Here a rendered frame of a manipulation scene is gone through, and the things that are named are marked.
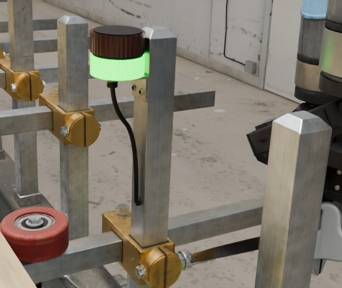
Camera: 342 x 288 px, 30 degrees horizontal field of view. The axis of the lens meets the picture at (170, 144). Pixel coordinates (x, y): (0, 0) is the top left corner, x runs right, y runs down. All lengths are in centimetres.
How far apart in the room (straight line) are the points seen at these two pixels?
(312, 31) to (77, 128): 36
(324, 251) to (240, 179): 253
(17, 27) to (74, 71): 25
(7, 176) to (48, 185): 163
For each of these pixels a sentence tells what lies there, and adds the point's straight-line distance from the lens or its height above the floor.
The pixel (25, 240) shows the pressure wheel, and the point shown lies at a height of 90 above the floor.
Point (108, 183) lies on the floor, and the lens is 304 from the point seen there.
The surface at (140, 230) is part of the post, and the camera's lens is 78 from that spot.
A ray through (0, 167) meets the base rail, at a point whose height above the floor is 70.
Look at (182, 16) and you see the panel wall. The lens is 557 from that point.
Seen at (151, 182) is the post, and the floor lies 96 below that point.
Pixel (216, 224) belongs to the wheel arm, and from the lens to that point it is 90.
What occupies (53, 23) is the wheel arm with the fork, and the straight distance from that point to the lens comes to 177.
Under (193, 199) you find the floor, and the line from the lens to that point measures 291.
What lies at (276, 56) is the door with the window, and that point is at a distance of 462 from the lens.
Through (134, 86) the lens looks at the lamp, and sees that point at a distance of 73.
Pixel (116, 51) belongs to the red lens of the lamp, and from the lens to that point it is 67.
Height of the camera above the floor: 127
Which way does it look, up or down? 21 degrees down
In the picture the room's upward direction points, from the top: 3 degrees clockwise
